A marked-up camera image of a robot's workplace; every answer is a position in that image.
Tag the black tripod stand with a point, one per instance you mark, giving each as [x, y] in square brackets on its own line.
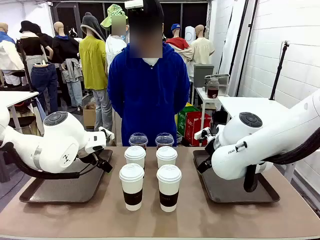
[277, 75]

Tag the mannequin in white blue jacket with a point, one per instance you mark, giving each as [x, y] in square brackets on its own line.
[7, 55]

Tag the small white side table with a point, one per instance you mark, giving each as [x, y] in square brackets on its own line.
[202, 96]

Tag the white head-mounted camera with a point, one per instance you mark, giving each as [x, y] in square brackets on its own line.
[133, 3]

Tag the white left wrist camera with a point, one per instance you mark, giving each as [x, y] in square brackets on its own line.
[106, 133]

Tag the mannequin in black sweater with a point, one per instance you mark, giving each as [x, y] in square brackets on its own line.
[62, 47]

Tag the glass jar with brown liquid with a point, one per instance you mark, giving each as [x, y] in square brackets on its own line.
[213, 91]

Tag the white paper coffee cup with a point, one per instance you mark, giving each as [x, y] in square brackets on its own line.
[135, 155]
[166, 155]
[131, 185]
[169, 187]

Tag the white work table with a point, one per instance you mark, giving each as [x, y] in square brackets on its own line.
[15, 96]

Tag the person with green checkered hat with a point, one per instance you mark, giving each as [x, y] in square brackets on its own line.
[113, 46]

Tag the dark brown serving tray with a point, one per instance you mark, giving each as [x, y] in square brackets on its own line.
[225, 190]
[62, 190]

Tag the person in blue hoodie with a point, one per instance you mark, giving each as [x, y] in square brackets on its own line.
[150, 95]

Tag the mannequin in cream shirt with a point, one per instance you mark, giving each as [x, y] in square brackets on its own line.
[202, 50]

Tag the black slanted pole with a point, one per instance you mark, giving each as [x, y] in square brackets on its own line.
[241, 32]

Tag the green shopping bag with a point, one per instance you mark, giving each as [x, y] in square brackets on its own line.
[182, 117]

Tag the grey box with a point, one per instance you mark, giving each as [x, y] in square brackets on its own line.
[203, 75]

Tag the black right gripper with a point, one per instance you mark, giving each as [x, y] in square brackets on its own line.
[210, 150]

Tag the cardboard box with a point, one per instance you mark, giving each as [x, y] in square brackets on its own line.
[89, 117]

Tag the black clothing stand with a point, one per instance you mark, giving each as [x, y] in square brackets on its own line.
[26, 67]

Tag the mannequin with black hat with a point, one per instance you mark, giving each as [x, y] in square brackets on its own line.
[31, 45]

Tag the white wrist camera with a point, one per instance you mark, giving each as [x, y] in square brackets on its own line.
[202, 133]
[106, 133]

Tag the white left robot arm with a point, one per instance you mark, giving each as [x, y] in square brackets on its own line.
[57, 142]

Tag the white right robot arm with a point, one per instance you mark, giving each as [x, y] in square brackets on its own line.
[262, 142]

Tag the mannequin in yellow shirt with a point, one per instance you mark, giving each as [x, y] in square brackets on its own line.
[92, 62]

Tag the mannequin torso in jeans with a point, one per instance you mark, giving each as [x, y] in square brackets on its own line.
[43, 80]

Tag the metal tray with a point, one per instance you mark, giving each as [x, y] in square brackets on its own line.
[222, 77]

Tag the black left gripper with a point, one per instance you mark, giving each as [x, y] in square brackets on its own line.
[91, 158]

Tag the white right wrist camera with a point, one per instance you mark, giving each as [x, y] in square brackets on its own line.
[202, 133]

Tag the red shopping bag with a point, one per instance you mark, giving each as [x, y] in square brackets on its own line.
[195, 127]

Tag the clear plastic iced coffee cup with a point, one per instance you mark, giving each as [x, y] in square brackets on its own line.
[164, 139]
[138, 140]

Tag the white round padded object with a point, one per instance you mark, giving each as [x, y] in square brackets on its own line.
[190, 35]

